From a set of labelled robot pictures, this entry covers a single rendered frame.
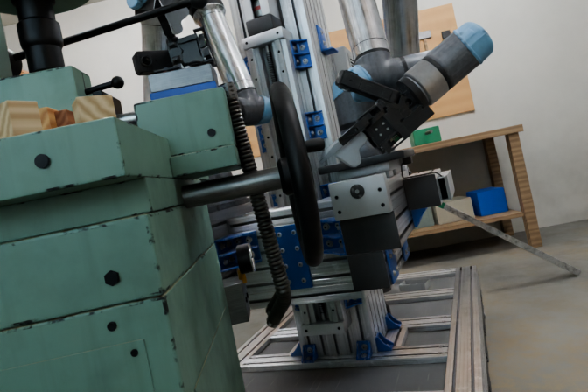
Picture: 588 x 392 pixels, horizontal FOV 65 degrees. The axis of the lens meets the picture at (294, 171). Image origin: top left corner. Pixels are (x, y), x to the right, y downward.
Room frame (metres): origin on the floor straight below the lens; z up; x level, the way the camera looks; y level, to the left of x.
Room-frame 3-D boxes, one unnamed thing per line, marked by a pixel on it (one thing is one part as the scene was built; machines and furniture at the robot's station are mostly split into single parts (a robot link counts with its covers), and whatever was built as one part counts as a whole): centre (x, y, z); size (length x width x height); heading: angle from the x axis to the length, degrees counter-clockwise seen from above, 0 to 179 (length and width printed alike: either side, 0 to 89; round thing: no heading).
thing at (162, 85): (0.76, 0.15, 0.99); 0.13 x 0.11 x 0.06; 3
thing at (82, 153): (0.75, 0.23, 0.87); 0.61 x 0.30 x 0.06; 3
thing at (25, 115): (0.49, 0.28, 0.92); 0.03 x 0.03 x 0.04; 59
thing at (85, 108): (0.51, 0.20, 0.92); 0.04 x 0.03 x 0.04; 123
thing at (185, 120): (0.75, 0.15, 0.91); 0.15 x 0.14 x 0.09; 3
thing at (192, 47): (0.98, 0.16, 1.10); 0.12 x 0.09 x 0.08; 3
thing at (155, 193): (0.71, 0.28, 0.82); 0.40 x 0.21 x 0.04; 3
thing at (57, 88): (0.71, 0.36, 0.99); 0.14 x 0.07 x 0.09; 93
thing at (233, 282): (0.98, 0.21, 0.58); 0.12 x 0.08 x 0.08; 93
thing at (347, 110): (1.26, -0.21, 0.98); 0.13 x 0.12 x 0.14; 89
